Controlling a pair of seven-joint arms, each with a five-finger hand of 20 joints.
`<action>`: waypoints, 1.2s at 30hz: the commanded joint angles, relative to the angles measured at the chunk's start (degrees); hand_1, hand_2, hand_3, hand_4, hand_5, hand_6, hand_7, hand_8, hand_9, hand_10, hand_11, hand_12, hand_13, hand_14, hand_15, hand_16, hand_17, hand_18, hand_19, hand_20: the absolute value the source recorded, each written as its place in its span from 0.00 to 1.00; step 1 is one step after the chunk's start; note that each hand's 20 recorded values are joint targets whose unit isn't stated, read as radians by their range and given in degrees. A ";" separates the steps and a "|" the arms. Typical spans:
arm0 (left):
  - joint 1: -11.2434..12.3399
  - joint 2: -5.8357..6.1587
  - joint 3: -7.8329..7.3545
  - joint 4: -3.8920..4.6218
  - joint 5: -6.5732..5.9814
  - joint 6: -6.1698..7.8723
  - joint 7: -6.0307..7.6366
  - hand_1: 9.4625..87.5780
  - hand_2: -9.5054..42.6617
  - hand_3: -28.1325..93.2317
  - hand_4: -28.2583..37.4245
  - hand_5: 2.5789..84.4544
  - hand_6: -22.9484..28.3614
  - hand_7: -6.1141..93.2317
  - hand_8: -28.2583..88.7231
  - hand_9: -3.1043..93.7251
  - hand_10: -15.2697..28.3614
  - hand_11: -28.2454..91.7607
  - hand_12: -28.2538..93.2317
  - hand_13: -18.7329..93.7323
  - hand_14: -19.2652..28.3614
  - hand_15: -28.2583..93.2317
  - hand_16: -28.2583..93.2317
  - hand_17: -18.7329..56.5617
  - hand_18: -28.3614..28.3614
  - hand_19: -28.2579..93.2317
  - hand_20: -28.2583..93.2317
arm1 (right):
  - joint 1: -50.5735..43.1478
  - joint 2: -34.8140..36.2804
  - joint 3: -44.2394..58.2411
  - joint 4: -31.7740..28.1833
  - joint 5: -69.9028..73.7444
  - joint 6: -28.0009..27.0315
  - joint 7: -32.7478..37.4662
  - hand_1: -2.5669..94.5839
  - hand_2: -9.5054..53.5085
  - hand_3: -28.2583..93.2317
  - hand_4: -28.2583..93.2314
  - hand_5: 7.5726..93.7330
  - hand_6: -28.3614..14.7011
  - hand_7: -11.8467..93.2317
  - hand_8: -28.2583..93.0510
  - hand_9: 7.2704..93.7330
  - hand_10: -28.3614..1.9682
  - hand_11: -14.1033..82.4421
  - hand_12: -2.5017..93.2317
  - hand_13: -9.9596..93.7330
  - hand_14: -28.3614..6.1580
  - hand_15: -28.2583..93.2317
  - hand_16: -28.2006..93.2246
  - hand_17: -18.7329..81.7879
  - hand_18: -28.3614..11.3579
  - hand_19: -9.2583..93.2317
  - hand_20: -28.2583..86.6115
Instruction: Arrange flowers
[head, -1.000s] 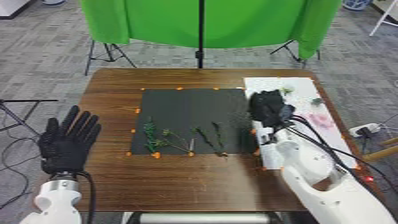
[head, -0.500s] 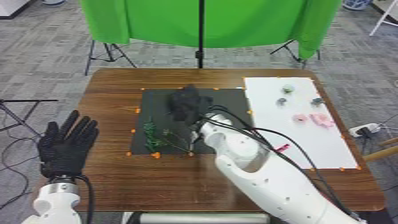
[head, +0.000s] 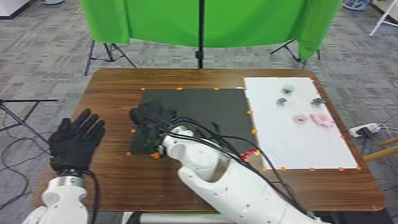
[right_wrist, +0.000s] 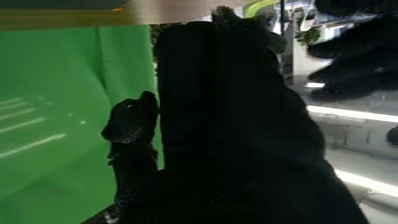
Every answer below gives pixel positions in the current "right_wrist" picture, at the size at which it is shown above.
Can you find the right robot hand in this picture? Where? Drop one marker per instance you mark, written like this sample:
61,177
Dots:
232,133

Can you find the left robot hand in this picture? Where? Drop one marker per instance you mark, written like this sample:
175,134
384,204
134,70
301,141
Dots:
356,63

